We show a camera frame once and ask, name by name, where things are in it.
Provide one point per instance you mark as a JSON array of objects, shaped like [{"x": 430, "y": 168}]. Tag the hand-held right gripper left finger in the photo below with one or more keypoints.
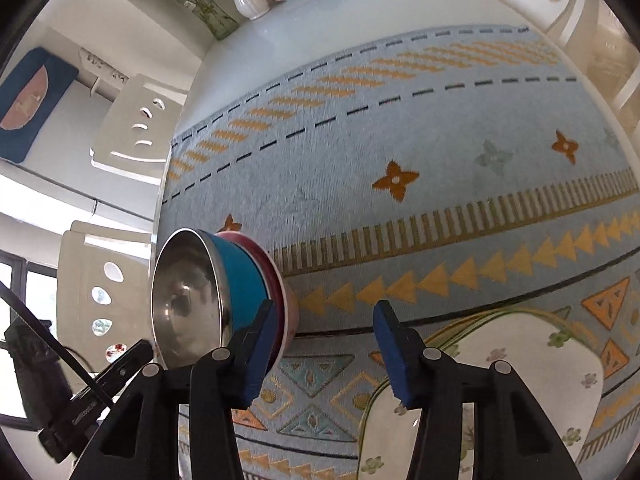
[{"x": 257, "y": 355}]

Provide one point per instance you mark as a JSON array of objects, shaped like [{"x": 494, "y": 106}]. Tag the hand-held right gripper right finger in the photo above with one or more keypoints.
[{"x": 392, "y": 355}]

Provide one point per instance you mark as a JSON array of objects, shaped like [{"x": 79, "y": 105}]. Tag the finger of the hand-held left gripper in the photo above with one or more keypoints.
[{"x": 125, "y": 362}]

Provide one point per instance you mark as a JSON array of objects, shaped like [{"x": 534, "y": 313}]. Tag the pink patterned bowl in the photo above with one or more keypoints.
[{"x": 292, "y": 310}]

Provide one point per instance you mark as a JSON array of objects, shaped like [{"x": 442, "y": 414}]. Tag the pink steel bowl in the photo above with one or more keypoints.
[{"x": 272, "y": 290}]

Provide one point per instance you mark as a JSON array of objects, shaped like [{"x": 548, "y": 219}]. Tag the blue steel bowl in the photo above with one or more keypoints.
[{"x": 240, "y": 280}]

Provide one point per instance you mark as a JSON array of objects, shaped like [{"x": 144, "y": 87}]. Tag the white floral plate green rim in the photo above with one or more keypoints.
[
  {"x": 500, "y": 360},
  {"x": 550, "y": 317}
]

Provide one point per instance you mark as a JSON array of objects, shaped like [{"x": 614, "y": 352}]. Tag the dark-framed window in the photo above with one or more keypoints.
[{"x": 20, "y": 285}]

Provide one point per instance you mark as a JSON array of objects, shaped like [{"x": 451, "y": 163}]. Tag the blue patterned tablecloth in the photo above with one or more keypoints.
[{"x": 400, "y": 110}]

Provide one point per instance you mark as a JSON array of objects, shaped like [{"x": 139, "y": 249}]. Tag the blue floor mat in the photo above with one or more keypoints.
[{"x": 30, "y": 100}]

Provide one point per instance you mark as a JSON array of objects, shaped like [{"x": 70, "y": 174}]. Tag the glass vase with green stems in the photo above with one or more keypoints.
[{"x": 210, "y": 15}]

